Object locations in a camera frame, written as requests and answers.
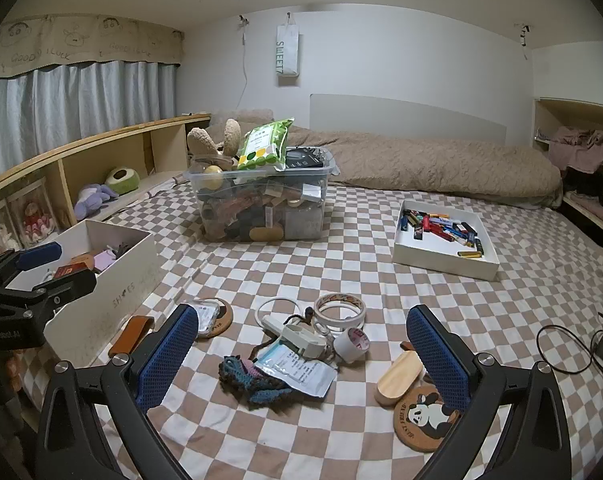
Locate green avocado plush toy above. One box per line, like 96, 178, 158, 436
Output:
104, 167, 141, 195

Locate beige plush toy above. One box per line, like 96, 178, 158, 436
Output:
186, 119, 242, 161

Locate white hanging cable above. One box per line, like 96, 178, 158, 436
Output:
238, 15, 250, 111

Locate pile of colourful lighters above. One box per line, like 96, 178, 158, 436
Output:
400, 209, 485, 260

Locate white plastic ring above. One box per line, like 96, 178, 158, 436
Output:
255, 297, 307, 331

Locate black flat box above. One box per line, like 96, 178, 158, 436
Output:
284, 147, 332, 170

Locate white wall shelf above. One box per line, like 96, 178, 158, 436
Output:
531, 97, 603, 261

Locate round cork coaster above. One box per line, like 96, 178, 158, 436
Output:
194, 300, 234, 341

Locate beige quilt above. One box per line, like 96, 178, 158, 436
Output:
281, 127, 565, 208

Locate brown white checkered sheet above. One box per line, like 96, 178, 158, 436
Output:
21, 175, 603, 480

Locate wooden bedside shelf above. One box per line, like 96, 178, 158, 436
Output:
0, 114, 212, 261

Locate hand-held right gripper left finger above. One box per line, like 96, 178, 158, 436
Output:
35, 303, 202, 480

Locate small brown box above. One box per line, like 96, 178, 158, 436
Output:
56, 255, 99, 277

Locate panda cork coaster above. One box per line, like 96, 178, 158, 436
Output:
392, 382, 462, 446

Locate blue knitted cloth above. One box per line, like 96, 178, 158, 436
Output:
218, 355, 302, 406

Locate small white tape roll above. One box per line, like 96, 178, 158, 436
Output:
333, 327, 369, 363

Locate grey curtain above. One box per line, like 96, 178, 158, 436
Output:
0, 60, 178, 176

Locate clear plastic storage bin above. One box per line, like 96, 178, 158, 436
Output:
184, 147, 342, 243

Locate red framed doll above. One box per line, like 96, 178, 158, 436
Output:
21, 200, 57, 238

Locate pink clothes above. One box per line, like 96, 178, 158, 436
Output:
551, 127, 603, 171

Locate beige printed curtain valance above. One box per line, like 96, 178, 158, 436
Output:
0, 12, 184, 86

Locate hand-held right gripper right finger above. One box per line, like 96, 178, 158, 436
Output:
405, 304, 567, 480

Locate white hanging bag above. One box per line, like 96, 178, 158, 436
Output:
274, 12, 302, 78

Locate dark clothes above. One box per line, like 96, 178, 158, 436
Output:
561, 167, 603, 206

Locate clear plastic case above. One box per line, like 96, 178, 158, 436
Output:
188, 300, 219, 333

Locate white shallow tray box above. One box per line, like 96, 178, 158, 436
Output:
391, 200, 499, 281

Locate brown leather case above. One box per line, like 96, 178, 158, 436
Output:
108, 316, 154, 358

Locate green wet wipes packet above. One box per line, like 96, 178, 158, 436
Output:
236, 119, 294, 171

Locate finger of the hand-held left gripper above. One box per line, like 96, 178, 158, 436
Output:
0, 241, 63, 293
28, 270, 98, 311

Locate oval wooden case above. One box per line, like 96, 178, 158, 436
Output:
375, 350, 425, 406

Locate white shoe box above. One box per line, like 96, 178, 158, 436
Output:
5, 219, 162, 368

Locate purple plush toy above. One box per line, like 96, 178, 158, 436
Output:
74, 182, 119, 218

